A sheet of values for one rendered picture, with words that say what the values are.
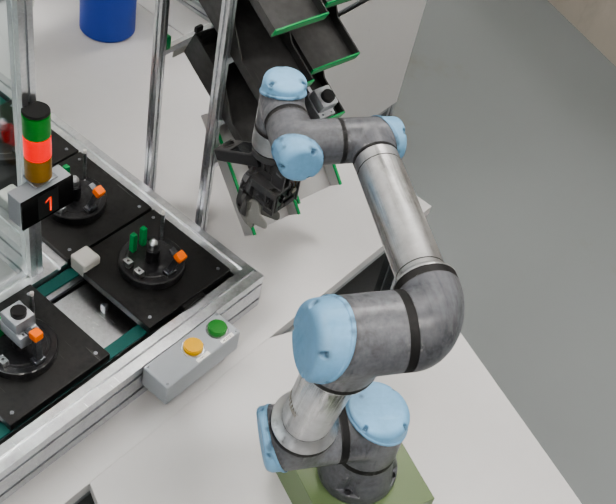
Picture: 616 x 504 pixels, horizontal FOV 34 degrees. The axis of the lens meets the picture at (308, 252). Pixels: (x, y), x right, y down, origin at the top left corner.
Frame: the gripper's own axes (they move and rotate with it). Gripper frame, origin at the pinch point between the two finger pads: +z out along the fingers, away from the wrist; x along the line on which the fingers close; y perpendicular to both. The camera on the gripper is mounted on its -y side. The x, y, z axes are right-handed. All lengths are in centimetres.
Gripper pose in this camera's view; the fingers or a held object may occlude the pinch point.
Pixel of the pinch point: (249, 219)
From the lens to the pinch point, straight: 189.3
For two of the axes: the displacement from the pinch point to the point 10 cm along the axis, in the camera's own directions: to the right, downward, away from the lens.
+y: 7.5, 5.6, -3.5
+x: 6.4, -4.8, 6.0
